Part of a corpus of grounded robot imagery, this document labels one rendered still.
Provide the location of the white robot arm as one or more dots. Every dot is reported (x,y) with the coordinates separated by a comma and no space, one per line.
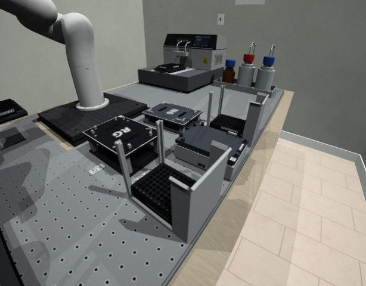
(73,30)

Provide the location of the blue bottle cap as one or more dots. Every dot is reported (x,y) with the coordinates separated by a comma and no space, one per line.
(269,60)
(230,63)

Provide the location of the black regrip nest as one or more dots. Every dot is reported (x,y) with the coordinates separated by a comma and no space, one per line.
(135,138)

